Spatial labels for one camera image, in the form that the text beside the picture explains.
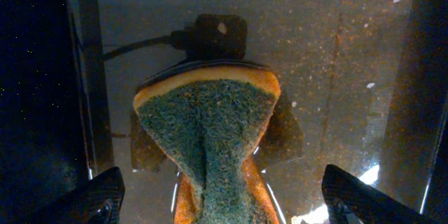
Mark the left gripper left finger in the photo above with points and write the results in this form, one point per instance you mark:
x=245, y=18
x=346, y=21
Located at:
x=97, y=201

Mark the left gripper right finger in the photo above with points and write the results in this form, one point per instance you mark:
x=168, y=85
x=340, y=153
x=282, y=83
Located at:
x=345, y=194

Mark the yellow green sponge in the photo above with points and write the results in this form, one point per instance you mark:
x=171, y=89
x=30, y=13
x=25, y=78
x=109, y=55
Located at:
x=209, y=121

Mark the small black water tray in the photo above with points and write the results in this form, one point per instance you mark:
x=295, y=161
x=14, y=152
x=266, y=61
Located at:
x=363, y=87

